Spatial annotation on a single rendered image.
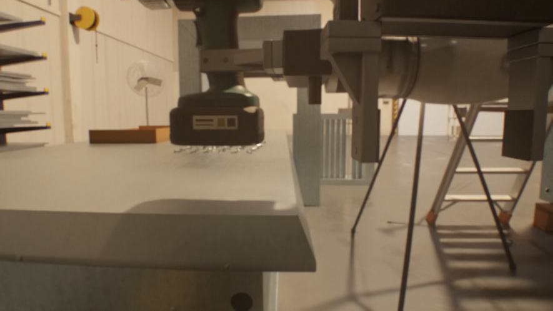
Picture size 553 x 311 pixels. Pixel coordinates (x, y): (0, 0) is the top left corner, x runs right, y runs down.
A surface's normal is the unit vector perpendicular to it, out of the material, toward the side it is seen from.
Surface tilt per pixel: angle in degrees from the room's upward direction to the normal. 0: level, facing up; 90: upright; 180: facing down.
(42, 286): 90
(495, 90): 135
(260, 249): 67
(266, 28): 90
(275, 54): 90
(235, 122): 90
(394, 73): 117
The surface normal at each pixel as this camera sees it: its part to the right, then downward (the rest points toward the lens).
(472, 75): -0.10, 0.48
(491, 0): 0.02, 0.09
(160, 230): -0.03, -0.30
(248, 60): -0.57, 0.07
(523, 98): -1.00, 0.00
